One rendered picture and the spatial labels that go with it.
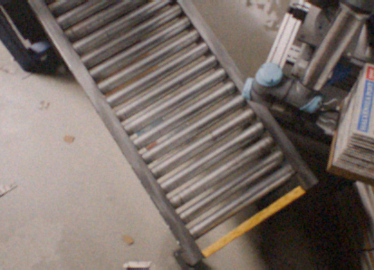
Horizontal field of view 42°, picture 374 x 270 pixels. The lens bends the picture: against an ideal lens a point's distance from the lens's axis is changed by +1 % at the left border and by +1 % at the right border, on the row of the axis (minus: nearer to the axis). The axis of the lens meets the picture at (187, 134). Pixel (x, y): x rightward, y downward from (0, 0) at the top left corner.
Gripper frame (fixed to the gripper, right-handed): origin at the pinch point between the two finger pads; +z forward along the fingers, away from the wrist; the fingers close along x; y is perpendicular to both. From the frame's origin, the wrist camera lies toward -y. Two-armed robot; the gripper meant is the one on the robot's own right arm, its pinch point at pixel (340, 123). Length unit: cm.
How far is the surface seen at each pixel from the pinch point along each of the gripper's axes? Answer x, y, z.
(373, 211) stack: -2, -42, 33
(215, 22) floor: 102, -65, -58
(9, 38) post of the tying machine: 32, -53, -147
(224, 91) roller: 9.5, -13.8, -41.4
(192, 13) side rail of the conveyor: 35, -5, -63
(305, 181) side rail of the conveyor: -13.0, -21.4, -2.6
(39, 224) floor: -27, -114, -108
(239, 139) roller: -5.8, -19.3, -30.2
